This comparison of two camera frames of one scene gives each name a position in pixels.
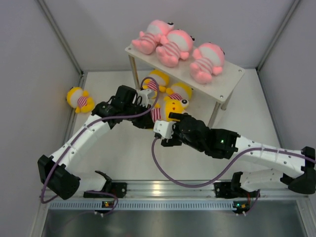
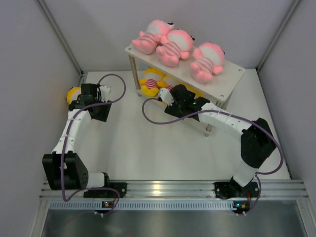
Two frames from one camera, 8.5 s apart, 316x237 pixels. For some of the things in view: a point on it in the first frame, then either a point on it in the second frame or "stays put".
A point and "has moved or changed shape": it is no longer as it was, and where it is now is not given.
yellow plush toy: (172, 103) to (197, 93)
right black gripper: (173, 140) to (171, 109)
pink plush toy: (149, 40) stays put
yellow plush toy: (162, 79) has moved or changed shape
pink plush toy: (177, 45) stays put
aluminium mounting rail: (177, 189) stays put
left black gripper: (145, 121) to (102, 116)
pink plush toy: (209, 59) stays put
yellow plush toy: (180, 91) has moved or changed shape
